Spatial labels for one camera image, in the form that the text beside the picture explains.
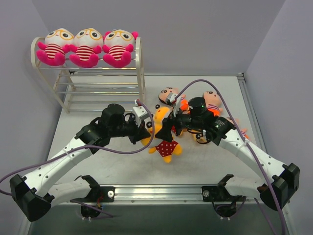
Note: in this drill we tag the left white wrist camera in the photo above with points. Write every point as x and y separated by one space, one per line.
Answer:
141 112

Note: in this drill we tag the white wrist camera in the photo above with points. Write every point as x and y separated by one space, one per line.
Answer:
141 112
179 103

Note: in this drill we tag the pink plush with glasses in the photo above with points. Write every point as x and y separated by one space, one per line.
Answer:
55 47

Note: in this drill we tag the peach boy plush middle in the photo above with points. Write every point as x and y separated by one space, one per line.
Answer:
213 102

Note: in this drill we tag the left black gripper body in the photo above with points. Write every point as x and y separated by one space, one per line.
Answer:
136 132

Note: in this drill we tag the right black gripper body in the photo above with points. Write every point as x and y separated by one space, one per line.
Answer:
172 123

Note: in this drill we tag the cream two-tier shelf rack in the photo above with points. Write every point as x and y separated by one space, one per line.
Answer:
92 89

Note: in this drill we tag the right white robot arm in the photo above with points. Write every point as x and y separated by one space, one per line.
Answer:
278 181

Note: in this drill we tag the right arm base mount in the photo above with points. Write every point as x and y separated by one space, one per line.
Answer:
218 193

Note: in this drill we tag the aluminium front rail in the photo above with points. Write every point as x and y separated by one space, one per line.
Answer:
143 193

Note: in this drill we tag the yellow bear plush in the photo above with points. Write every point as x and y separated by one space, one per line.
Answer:
166 149
161 113
198 137

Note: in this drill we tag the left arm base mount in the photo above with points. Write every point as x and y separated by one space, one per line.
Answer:
97 193

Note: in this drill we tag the peach boy plush right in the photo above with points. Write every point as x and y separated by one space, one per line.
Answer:
243 130

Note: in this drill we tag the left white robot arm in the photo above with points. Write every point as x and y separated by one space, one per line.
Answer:
38 191

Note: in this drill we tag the peach boy plush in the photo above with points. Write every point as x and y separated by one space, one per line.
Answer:
166 96
213 102
243 130

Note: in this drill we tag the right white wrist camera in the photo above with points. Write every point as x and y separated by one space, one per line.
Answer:
179 103

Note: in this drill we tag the peach boy plush left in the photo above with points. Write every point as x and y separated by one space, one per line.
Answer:
166 96

